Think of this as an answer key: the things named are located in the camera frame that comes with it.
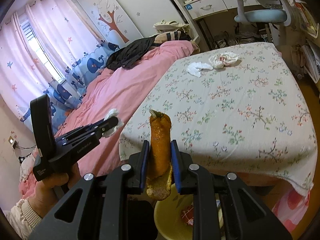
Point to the tree decal wardrobe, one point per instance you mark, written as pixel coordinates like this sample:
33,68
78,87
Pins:
124,21

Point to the crumpled stained tissue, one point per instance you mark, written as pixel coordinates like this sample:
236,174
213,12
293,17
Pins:
221,60

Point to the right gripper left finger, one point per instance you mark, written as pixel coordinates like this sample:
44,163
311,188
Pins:
139,168

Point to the cream tote bag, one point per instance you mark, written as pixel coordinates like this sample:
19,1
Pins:
165,26

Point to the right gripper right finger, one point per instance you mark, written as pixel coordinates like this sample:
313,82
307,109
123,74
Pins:
183,177

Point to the whale print curtain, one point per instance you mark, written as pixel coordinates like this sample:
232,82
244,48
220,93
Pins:
59,58

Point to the cream left sleeve forearm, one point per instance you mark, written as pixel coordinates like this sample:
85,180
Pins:
23,218

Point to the small white tissue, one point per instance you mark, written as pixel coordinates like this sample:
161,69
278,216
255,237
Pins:
112,122

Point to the yellow trash bin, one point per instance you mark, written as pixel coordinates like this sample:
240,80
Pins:
168,216

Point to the floral bed sheet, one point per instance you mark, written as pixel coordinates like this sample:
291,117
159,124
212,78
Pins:
250,118

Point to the long white tissue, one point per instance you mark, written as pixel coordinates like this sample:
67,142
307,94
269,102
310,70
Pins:
196,68

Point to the striped beige cloth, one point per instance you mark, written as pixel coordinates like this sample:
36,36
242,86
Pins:
171,36

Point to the black jacket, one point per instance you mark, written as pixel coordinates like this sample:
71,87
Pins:
127,56

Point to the pink duvet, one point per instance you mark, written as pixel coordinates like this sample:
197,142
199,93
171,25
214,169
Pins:
124,90

